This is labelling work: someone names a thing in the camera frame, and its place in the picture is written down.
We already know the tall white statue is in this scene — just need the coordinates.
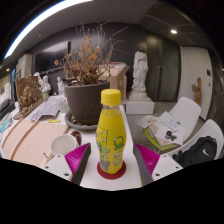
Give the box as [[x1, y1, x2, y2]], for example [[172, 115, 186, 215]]
[[130, 49, 150, 101]]

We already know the yellow drink bottle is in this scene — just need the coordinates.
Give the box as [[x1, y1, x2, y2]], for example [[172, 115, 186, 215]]
[[95, 88, 128, 175]]

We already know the grey plant saucer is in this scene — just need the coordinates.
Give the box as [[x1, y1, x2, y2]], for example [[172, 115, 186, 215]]
[[64, 111, 99, 132]]

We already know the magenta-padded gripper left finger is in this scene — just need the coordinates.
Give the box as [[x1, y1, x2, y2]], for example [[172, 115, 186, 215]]
[[42, 142, 92, 186]]

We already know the pile of papers on chair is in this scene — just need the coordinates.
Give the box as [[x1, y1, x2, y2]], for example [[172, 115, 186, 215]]
[[135, 111, 186, 147]]

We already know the cardboard box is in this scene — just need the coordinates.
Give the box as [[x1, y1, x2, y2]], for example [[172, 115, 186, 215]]
[[99, 62, 130, 101]]

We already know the dried plant in brown pot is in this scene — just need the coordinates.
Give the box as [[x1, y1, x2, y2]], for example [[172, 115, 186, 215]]
[[53, 20, 128, 126]]

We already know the white pedestal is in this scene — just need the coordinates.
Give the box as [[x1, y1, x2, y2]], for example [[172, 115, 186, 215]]
[[125, 96, 156, 116]]

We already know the light wooden board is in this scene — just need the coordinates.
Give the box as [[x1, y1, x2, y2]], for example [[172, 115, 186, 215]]
[[0, 118, 71, 168]]

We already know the stack of printed papers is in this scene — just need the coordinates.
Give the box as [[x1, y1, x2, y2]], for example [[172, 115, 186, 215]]
[[29, 96, 68, 122]]

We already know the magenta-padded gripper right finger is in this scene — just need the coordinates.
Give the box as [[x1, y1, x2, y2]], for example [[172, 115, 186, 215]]
[[132, 142, 184, 186]]

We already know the dark wall screen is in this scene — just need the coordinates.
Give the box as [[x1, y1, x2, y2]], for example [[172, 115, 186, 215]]
[[34, 41, 73, 74]]

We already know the flat round red coaster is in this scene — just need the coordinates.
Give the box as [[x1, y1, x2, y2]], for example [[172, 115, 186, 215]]
[[96, 160, 127, 180]]

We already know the white dotted mug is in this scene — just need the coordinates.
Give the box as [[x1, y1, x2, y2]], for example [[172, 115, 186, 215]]
[[50, 130, 83, 158]]

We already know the black backpack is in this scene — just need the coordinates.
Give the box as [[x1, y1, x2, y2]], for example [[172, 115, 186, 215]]
[[172, 135, 218, 168]]

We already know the long ceiling light strip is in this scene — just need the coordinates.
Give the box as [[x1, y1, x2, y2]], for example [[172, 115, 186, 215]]
[[3, 0, 94, 60]]

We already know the small white bust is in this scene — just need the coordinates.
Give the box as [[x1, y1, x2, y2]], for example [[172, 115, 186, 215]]
[[39, 74, 52, 101], [55, 76, 65, 97]]

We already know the wooden figure sculpture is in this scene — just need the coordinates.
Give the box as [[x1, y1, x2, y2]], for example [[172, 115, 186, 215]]
[[191, 77, 203, 107]]

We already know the dark double door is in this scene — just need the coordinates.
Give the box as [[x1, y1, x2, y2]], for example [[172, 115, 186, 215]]
[[146, 34, 181, 103]]

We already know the green folder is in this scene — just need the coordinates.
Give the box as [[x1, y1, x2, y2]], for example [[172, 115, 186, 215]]
[[143, 128, 178, 153]]

